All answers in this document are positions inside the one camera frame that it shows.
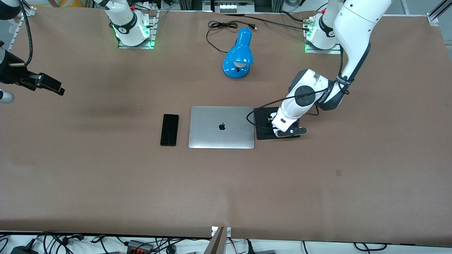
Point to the wooden board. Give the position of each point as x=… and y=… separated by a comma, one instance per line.
x=217, y=243

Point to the black smartphone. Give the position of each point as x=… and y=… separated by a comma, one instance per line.
x=169, y=130

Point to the white metal bracket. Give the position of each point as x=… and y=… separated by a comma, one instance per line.
x=229, y=231

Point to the black square mouse pad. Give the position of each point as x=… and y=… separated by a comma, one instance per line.
x=263, y=134

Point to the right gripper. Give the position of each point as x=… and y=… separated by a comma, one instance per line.
x=10, y=74

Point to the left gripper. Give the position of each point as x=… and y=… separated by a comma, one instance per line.
x=271, y=119

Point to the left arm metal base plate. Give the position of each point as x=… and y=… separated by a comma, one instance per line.
x=310, y=50

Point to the white perforated side rail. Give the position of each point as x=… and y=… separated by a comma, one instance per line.
x=12, y=35

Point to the blue desk lamp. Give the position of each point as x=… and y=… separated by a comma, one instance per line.
x=240, y=46

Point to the black power adapter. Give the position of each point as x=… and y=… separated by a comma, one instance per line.
x=23, y=250

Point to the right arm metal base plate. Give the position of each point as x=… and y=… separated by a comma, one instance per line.
x=152, y=35

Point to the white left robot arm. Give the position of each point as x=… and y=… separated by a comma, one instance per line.
x=356, y=21

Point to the white power strip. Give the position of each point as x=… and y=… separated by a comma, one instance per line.
x=236, y=7

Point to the large brown table cover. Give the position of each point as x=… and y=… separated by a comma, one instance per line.
x=226, y=190

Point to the grey orange terminal block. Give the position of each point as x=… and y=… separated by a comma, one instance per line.
x=139, y=246

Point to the silver laptop with apple logo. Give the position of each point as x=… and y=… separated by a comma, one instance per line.
x=212, y=134

